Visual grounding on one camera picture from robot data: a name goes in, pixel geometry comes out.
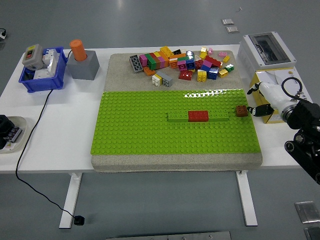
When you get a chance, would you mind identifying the white table leg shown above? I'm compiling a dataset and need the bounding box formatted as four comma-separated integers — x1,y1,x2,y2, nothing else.
58,172,83,230
235,170,258,227

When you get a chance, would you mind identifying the black device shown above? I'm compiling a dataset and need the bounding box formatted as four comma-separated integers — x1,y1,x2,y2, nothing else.
0,114,16,150

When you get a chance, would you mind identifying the dark grey toy brick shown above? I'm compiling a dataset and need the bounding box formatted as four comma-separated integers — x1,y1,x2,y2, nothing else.
129,54,144,74

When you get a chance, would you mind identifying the black power cable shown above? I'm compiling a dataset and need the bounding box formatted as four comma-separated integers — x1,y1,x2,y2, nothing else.
15,49,77,220

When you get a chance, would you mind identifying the black plug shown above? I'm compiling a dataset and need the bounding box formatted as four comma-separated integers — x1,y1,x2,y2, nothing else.
73,214,86,226

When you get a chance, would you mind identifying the orange cylinder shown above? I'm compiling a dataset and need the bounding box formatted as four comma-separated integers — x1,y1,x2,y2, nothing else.
69,39,88,62

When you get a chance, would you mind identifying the brown square toy brick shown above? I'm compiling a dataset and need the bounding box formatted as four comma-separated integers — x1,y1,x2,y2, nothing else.
235,105,249,118

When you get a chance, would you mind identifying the blue plastic bin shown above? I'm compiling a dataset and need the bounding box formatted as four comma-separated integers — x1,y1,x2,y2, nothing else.
18,46,68,94

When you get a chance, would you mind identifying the purple blue toy brick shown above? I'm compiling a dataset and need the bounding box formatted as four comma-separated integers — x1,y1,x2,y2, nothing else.
200,59,213,73

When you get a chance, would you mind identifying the white circuit breaker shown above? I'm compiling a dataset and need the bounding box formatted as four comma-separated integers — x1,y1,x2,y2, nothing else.
42,48,61,73

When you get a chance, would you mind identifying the grey switch box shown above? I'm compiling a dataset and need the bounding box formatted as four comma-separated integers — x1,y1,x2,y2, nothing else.
21,44,45,71

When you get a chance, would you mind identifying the grey block base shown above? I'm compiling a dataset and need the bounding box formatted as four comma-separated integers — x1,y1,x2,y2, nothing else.
66,50,101,81

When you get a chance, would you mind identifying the white socket panel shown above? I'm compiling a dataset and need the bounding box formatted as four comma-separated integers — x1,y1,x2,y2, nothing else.
33,68,55,80

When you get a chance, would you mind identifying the white electrical enclosure box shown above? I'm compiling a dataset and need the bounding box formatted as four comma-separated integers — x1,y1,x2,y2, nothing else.
236,31,297,73

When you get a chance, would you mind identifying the green studded baseplate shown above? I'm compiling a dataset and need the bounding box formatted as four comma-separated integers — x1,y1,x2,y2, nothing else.
90,88,261,156

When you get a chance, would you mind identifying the long metal floor plate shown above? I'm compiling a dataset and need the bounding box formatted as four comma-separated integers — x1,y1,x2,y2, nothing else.
104,231,232,240

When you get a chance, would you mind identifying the grey-brown mat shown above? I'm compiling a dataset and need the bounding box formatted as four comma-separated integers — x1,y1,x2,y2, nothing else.
90,50,264,173

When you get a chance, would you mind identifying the light grey toy brick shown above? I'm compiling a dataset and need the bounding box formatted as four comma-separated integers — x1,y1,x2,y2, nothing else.
156,71,173,88

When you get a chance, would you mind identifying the large metal floor plate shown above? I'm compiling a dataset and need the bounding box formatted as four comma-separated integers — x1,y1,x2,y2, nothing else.
294,200,320,224
303,227,320,240

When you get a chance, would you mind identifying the white tray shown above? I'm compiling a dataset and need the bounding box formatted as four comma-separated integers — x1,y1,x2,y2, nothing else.
0,115,31,155

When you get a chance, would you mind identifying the long green toy brick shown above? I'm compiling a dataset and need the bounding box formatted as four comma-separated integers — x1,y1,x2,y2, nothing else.
167,109,230,123

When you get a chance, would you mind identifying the red flat toy brick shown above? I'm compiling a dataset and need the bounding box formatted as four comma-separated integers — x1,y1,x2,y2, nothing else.
187,110,210,123

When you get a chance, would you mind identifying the yellow white cardboard box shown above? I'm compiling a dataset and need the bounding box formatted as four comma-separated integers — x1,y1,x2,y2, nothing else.
248,66,313,125

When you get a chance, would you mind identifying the white and yellow toy brick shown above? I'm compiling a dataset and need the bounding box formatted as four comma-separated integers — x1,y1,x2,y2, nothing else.
151,73,163,87

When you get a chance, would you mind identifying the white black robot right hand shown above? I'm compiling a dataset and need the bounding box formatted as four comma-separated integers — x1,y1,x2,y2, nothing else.
246,81,292,118

